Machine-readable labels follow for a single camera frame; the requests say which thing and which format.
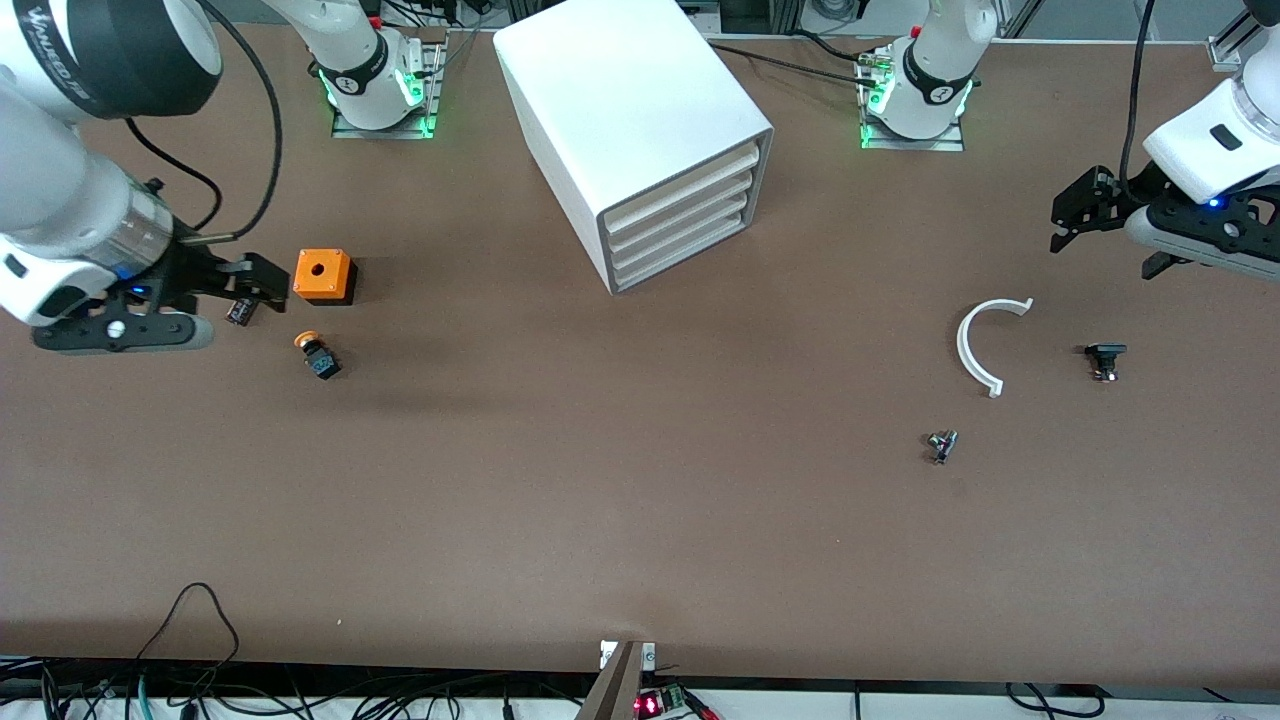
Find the orange push button switch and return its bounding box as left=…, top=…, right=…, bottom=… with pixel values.
left=294, top=329, right=344, bottom=382

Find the white closed drawer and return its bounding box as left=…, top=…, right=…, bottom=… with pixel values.
left=614, top=208, right=750, bottom=292
left=612, top=188, right=754, bottom=273
left=610, top=165, right=758, bottom=256

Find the white drawer cabinet shell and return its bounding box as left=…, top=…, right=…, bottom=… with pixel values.
left=493, top=0, right=778, bottom=297

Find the orange box with hole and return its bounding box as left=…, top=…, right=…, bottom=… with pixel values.
left=293, top=248, right=359, bottom=307

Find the white curved plastic arc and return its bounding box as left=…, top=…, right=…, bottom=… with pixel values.
left=956, top=297, right=1035, bottom=399

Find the circuit board with red LED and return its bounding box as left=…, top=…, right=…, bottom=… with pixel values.
left=634, top=684, right=703, bottom=720

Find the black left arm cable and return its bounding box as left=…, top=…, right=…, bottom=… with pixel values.
left=1118, top=0, right=1161, bottom=206

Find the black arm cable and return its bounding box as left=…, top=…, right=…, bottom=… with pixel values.
left=1118, top=0, right=1161, bottom=206
left=125, top=0, right=286, bottom=244

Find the black switch contact block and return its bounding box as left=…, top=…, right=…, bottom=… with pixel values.
left=1084, top=342, right=1129, bottom=384

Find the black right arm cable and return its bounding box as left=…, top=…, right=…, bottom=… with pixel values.
left=125, top=0, right=286, bottom=244

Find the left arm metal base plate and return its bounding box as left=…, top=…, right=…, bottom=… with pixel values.
left=858, top=48, right=967, bottom=154

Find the aluminium frame profile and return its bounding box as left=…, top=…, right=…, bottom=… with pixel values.
left=1207, top=0, right=1263, bottom=73

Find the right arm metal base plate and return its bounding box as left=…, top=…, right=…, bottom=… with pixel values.
left=332, top=38, right=443, bottom=140

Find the black looped cable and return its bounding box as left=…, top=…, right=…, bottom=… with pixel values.
left=135, top=582, right=242, bottom=691

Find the black cable on table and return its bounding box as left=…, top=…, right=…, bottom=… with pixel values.
left=710, top=42, right=883, bottom=89

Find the black cable under table edge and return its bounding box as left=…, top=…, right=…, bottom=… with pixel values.
left=1004, top=682, right=1107, bottom=720

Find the brown camera mount bracket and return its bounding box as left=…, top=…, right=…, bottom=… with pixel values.
left=575, top=640, right=657, bottom=720

